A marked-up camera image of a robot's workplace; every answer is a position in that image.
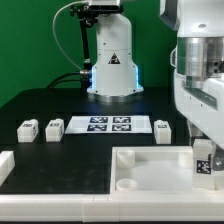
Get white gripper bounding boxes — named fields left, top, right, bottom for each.
left=170, top=49, right=224, bottom=171

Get white square table top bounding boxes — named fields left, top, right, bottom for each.
left=110, top=146, right=224, bottom=193

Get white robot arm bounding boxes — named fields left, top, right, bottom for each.
left=87, top=0, right=224, bottom=171

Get white U-shaped obstacle fence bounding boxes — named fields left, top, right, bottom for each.
left=0, top=148, right=224, bottom=223

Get white sheet with AprilTags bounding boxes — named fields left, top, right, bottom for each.
left=65, top=115, right=152, bottom=134

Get black cables at base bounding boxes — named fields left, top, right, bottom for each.
left=46, top=69, right=92, bottom=90

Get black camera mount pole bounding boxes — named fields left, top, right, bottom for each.
left=70, top=4, right=98, bottom=70

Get grey camera on pole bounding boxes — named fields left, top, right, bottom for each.
left=89, top=0, right=120, bottom=10

